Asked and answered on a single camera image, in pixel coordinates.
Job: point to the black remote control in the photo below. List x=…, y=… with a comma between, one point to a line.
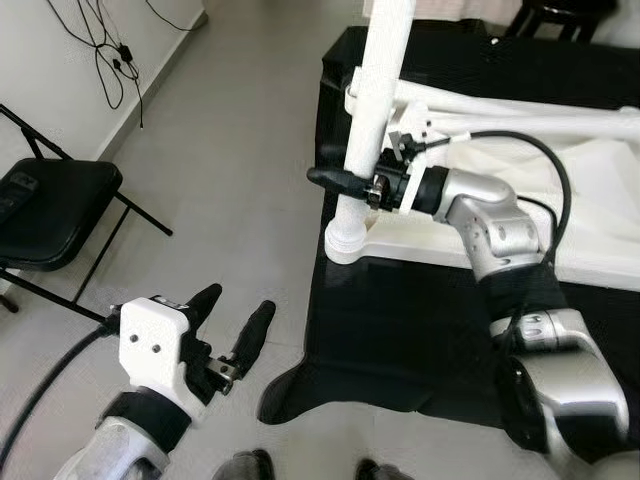
x=18, y=192

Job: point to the black power adapter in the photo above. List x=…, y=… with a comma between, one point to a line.
x=123, y=57

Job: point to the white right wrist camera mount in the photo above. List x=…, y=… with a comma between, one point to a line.
x=410, y=125

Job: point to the black tablecloth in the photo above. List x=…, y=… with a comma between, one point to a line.
x=400, y=330

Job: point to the white plastic table leg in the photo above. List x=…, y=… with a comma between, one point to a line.
x=380, y=80
x=580, y=130
x=520, y=105

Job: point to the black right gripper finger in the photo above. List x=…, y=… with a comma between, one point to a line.
x=335, y=180

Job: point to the robot right leg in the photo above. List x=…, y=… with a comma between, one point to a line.
x=385, y=472

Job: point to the black round stool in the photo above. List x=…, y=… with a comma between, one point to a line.
x=560, y=10

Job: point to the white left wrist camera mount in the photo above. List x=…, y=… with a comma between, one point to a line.
x=150, y=340

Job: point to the white plastic table top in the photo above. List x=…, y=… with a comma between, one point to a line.
x=600, y=200

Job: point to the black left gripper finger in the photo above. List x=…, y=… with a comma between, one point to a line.
x=255, y=335
x=205, y=305

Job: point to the black folding chair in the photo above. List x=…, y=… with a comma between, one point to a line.
x=55, y=210

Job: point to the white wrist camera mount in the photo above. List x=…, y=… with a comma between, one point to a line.
x=410, y=125
x=150, y=340

